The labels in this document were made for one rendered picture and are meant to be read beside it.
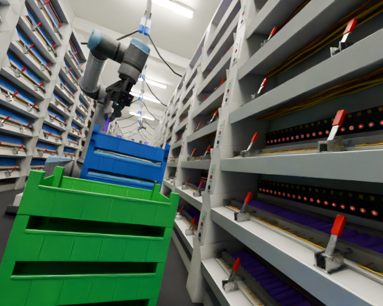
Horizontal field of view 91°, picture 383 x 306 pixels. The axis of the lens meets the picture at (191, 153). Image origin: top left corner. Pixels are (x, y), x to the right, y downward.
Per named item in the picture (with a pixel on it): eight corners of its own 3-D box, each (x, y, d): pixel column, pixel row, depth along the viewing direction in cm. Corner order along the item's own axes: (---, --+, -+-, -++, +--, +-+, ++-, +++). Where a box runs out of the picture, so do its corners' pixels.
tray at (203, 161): (211, 169, 83) (209, 139, 84) (181, 167, 142) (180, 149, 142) (251, 166, 89) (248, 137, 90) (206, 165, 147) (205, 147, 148)
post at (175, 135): (155, 210, 203) (189, 62, 223) (155, 209, 212) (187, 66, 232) (173, 213, 208) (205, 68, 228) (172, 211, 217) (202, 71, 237)
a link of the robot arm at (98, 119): (69, 177, 145) (97, 84, 142) (93, 181, 155) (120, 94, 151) (69, 184, 132) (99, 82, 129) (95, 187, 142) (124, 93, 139)
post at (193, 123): (165, 234, 135) (211, 18, 156) (163, 229, 144) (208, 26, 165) (191, 237, 141) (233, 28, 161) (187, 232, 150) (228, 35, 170)
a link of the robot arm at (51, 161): (41, 177, 134) (48, 153, 137) (69, 181, 144) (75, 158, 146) (38, 179, 122) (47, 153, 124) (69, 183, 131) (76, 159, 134)
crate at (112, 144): (88, 145, 67) (94, 124, 68) (92, 147, 86) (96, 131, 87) (166, 163, 79) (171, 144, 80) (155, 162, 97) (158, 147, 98)
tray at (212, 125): (220, 128, 86) (217, 98, 86) (186, 142, 144) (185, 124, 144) (258, 127, 91) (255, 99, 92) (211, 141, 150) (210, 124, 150)
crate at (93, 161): (82, 167, 66) (88, 145, 67) (87, 164, 85) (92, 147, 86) (162, 181, 78) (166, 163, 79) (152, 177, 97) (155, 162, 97)
